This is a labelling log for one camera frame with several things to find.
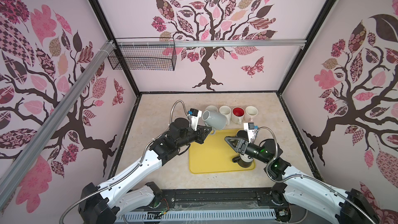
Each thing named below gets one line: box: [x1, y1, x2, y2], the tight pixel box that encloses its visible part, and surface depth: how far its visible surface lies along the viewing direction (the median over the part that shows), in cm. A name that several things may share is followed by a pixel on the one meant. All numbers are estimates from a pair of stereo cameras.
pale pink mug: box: [244, 105, 259, 123], surface depth 100 cm
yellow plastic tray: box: [188, 128, 257, 174], surface depth 85 cm
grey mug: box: [202, 110, 227, 136], surface depth 71 cm
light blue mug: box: [205, 105, 219, 113], surface depth 100 cm
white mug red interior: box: [231, 106, 246, 125], surface depth 102 cm
